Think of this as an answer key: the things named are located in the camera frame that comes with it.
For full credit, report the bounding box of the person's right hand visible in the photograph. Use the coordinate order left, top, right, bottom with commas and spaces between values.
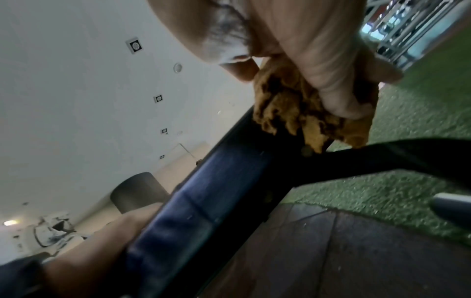
147, 0, 404, 120

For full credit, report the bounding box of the person's left hand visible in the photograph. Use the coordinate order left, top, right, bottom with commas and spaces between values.
43, 202, 164, 298

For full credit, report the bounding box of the brown cleaning cloth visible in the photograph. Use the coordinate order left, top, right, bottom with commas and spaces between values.
251, 56, 380, 154

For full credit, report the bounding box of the black bench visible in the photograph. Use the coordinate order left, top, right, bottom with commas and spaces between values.
119, 104, 471, 298

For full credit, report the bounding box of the person's white shoe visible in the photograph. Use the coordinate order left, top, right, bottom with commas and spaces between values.
432, 192, 471, 228

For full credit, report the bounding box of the green turf mat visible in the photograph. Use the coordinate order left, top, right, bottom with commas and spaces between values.
283, 37, 471, 248

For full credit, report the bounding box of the grey metal rack frame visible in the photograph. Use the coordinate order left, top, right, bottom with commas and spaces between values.
362, 0, 471, 71

